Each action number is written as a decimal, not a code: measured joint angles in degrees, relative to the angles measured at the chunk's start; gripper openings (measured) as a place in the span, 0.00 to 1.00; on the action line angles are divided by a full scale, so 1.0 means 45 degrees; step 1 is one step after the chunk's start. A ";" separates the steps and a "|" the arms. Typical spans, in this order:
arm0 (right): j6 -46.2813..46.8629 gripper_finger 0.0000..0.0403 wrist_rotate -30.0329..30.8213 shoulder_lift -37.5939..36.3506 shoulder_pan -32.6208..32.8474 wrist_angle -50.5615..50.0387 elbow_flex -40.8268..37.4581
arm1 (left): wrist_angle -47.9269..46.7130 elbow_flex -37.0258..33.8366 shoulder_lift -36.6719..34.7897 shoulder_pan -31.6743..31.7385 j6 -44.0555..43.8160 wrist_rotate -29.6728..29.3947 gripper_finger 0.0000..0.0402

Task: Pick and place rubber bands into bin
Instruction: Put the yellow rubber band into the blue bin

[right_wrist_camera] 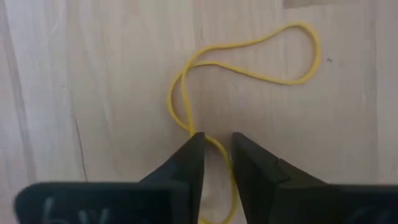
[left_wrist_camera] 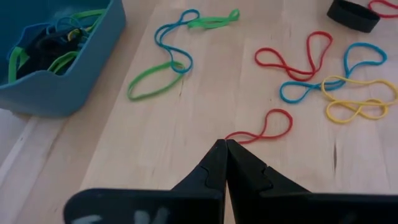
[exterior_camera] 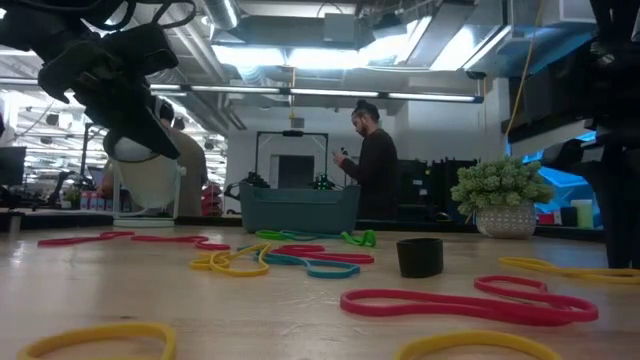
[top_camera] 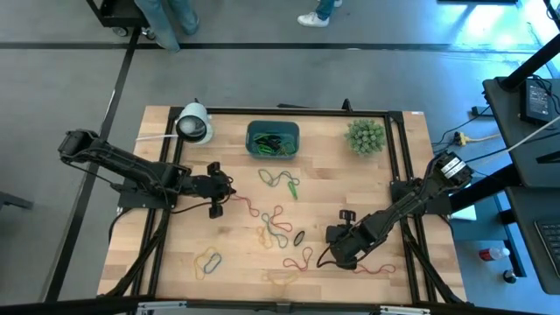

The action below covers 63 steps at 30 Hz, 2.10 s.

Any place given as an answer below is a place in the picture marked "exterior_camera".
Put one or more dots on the black monitor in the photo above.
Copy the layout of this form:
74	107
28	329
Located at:
12	165

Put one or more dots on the green plant in white pot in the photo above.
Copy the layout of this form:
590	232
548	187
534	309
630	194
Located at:
505	220

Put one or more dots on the black container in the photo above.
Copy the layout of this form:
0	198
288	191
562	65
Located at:
567	217

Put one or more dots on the green-lit device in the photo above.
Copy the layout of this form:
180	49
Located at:
323	182

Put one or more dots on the square wall vent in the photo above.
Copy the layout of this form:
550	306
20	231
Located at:
297	123

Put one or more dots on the yellow rubber band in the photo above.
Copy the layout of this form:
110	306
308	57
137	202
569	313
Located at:
100	330
240	273
575	273

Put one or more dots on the grey ceiling box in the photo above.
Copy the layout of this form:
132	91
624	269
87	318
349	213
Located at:
340	27

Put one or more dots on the linear ceiling light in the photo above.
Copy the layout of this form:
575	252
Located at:
330	93

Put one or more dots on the yellow-green container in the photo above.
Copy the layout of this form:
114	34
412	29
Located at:
582	215

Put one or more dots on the black round cup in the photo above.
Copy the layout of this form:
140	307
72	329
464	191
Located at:
420	260

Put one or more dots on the black cabinet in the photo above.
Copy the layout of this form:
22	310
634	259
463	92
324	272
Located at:
435	180

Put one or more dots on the teal plastic bin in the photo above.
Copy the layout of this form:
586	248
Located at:
300	210

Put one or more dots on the long blue rubber band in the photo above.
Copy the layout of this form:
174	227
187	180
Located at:
320	235
285	259

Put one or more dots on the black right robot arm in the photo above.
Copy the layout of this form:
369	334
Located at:
620	50

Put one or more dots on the bright green rubber band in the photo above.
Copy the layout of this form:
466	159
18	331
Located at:
367	239

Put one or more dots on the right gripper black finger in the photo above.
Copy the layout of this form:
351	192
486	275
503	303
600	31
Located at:
622	225

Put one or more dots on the person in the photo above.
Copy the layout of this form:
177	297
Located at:
375	170
192	165

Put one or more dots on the phone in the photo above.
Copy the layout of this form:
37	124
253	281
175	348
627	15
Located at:
343	151

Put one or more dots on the shelf of small products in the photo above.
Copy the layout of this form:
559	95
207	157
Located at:
92	201

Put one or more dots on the silver air duct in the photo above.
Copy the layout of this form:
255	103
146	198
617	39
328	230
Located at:
222	12

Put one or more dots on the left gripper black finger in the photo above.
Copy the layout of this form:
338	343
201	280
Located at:
135	120

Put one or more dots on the red box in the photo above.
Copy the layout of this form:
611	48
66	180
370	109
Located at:
546	218

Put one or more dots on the black gantry frame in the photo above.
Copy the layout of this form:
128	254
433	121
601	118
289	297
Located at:
292	133

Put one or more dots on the black background robot arm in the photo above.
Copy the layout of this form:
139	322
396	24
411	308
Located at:
250	179

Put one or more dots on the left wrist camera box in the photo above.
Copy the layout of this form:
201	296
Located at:
155	47

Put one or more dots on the red shelf items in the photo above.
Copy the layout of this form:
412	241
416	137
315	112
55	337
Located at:
214	200

